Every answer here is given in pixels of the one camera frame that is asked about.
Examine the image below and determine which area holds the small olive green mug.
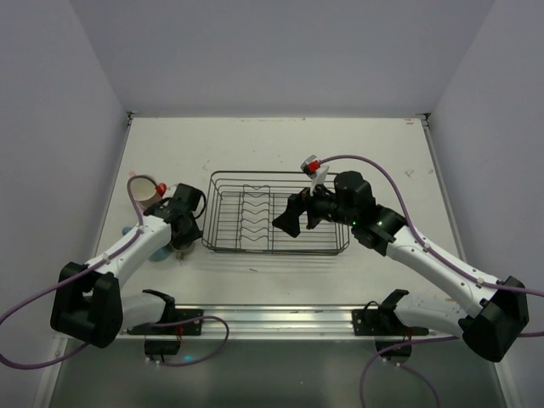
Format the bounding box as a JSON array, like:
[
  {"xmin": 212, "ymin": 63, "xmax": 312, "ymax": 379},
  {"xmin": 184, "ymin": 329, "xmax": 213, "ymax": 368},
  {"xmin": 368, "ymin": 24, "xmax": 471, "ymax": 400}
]
[{"xmin": 171, "ymin": 242, "xmax": 196, "ymax": 260}]

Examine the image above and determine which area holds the blue butterfly mug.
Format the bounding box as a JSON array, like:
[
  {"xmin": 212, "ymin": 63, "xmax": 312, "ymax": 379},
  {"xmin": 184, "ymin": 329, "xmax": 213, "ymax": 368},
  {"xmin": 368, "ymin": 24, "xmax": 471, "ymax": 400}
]
[{"xmin": 122, "ymin": 227, "xmax": 171, "ymax": 263}]

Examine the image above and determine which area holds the pink faceted mug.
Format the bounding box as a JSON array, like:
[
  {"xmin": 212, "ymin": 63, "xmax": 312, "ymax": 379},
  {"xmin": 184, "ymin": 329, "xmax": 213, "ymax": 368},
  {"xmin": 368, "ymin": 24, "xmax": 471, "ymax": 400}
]
[{"xmin": 131, "ymin": 175, "xmax": 162, "ymax": 208}]

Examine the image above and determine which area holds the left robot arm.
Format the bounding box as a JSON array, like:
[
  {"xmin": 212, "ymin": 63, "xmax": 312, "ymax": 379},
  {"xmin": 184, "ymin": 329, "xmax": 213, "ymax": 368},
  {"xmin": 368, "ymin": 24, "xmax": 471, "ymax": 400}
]
[{"xmin": 50, "ymin": 184, "xmax": 207, "ymax": 349}]

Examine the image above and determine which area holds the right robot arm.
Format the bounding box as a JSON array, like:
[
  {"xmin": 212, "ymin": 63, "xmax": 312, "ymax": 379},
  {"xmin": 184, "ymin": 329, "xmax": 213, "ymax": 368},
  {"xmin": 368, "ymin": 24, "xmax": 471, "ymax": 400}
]
[{"xmin": 273, "ymin": 171, "xmax": 530, "ymax": 362}]

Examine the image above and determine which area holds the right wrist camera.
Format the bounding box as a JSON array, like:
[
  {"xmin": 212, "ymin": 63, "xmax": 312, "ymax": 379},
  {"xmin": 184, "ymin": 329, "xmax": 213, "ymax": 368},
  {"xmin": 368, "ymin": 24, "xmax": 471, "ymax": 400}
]
[{"xmin": 300, "ymin": 155, "xmax": 330, "ymax": 196}]

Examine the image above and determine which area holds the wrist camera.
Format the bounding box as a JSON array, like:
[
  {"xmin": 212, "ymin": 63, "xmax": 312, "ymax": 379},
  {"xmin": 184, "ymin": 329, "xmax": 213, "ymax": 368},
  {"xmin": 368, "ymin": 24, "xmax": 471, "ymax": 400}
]
[
  {"xmin": 155, "ymin": 183, "xmax": 178, "ymax": 199},
  {"xmin": 300, "ymin": 155, "xmax": 330, "ymax": 196}
]

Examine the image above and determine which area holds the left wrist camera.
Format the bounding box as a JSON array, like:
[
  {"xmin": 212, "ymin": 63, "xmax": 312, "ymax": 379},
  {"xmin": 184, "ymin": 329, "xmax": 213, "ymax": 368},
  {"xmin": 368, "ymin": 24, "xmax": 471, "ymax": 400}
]
[{"xmin": 155, "ymin": 183, "xmax": 178, "ymax": 199}]

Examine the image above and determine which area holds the dark wire dish rack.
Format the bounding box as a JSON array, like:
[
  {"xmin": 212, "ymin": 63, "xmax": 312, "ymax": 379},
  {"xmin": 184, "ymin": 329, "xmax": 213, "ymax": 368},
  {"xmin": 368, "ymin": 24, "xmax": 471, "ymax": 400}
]
[{"xmin": 201, "ymin": 171, "xmax": 349, "ymax": 256}]

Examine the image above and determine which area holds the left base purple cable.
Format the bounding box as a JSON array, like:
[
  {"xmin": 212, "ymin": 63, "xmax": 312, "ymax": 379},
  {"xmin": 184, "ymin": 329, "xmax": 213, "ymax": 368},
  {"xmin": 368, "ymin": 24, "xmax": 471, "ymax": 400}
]
[{"xmin": 146, "ymin": 314, "xmax": 231, "ymax": 367}]

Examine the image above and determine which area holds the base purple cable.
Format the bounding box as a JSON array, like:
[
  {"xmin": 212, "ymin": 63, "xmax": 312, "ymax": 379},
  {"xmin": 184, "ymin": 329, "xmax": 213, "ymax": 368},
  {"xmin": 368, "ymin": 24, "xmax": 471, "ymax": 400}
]
[
  {"xmin": 146, "ymin": 314, "xmax": 231, "ymax": 367},
  {"xmin": 360, "ymin": 333, "xmax": 460, "ymax": 408}
]

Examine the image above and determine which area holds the left black base bracket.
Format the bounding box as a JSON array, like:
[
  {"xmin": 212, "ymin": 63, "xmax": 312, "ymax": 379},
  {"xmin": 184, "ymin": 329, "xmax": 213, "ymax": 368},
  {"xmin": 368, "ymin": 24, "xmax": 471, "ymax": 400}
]
[{"xmin": 123, "ymin": 289, "xmax": 204, "ymax": 363}]

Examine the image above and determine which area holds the black base bracket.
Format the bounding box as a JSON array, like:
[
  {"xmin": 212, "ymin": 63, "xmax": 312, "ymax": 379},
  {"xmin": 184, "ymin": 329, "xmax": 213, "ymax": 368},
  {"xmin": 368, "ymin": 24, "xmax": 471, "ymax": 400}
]
[
  {"xmin": 351, "ymin": 289, "xmax": 429, "ymax": 351},
  {"xmin": 123, "ymin": 289, "xmax": 204, "ymax": 363}
]

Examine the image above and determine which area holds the right black base bracket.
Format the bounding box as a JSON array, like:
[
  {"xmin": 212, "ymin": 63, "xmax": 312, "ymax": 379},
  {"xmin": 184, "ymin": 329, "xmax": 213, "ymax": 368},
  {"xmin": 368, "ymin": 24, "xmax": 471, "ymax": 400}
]
[{"xmin": 351, "ymin": 289, "xmax": 429, "ymax": 351}]

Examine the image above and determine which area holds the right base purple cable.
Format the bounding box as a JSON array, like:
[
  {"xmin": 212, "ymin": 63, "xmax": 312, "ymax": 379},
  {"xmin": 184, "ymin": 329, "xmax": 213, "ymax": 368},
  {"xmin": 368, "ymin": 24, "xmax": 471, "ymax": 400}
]
[{"xmin": 360, "ymin": 333, "xmax": 460, "ymax": 408}]

